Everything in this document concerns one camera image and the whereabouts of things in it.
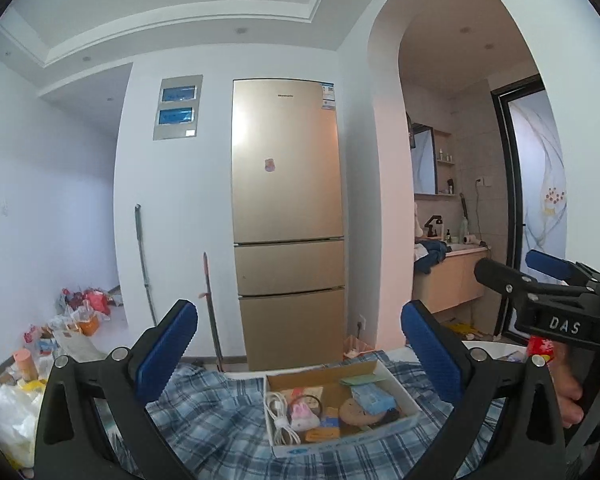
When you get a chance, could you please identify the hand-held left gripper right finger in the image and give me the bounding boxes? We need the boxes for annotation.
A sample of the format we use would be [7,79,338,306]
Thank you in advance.
[400,300,567,480]

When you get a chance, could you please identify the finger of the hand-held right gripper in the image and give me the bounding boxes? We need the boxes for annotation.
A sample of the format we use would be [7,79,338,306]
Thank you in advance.
[474,258,581,311]
[525,249,600,288]

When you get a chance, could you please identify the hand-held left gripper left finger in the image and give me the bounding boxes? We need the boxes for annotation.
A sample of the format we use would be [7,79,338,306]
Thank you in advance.
[32,299,199,480]

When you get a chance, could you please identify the blue tissue pack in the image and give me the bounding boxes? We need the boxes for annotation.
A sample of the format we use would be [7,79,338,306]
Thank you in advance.
[351,385,397,413]

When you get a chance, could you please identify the beige round perforated case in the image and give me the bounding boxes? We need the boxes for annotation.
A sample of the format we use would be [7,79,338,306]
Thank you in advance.
[339,396,381,428]

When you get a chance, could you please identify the cardboard box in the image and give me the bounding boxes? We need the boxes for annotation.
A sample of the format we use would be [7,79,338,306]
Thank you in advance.
[263,360,423,458]

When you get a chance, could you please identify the white cable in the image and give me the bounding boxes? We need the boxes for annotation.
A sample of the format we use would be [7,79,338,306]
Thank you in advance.
[265,392,301,446]

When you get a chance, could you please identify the pink white bunny toy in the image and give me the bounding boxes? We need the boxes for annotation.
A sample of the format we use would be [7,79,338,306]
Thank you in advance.
[291,400,315,431]

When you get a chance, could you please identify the person's right hand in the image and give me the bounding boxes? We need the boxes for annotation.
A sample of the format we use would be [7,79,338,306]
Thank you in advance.
[550,342,600,428]

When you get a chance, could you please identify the red iced tea bottle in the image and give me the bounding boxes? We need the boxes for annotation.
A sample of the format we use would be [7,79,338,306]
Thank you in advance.
[526,335,557,363]

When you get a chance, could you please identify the beige vanity cabinet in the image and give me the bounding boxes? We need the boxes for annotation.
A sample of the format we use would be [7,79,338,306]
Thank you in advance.
[412,247,491,313]

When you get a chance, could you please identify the dark blue clothes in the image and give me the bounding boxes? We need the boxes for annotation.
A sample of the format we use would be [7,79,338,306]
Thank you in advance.
[414,240,448,275]

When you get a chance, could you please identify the brown floor carton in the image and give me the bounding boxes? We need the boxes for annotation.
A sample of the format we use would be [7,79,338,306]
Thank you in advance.
[342,335,376,358]

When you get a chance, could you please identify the floral glass door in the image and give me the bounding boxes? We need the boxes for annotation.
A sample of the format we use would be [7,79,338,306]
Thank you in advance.
[507,91,567,281]

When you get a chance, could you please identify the blue plaid shirt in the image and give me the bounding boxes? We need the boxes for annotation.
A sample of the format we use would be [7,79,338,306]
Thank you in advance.
[95,350,511,480]

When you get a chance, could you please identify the orange plastic bag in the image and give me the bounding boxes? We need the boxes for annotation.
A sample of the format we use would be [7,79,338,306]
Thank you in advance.
[77,310,101,336]

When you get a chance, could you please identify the red plastic bags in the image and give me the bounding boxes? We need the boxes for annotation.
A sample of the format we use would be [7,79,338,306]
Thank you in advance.
[57,287,113,317]

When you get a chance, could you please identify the grey white bag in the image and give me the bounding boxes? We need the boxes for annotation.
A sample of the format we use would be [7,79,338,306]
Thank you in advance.
[52,327,108,361]

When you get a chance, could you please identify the bathroom mirror cabinet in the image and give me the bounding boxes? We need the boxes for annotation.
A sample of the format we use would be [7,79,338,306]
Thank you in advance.
[409,121,453,196]

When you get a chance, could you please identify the orange cup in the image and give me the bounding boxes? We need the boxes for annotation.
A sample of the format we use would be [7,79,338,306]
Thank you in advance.
[12,349,33,381]

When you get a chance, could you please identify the white plastic bag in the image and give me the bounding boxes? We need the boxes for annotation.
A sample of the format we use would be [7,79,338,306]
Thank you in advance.
[0,382,46,468]

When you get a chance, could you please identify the gold refrigerator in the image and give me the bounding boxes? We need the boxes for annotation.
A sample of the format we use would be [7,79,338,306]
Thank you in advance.
[231,78,347,372]

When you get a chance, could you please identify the grey mop handle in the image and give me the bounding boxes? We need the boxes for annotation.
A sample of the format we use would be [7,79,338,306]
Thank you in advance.
[134,203,158,326]

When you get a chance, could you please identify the black door frame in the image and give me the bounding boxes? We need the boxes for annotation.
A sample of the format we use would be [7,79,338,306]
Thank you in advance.
[490,74,548,338]

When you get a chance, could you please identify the grey wall panel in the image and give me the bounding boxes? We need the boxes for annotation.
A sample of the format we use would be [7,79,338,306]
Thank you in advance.
[153,74,204,141]

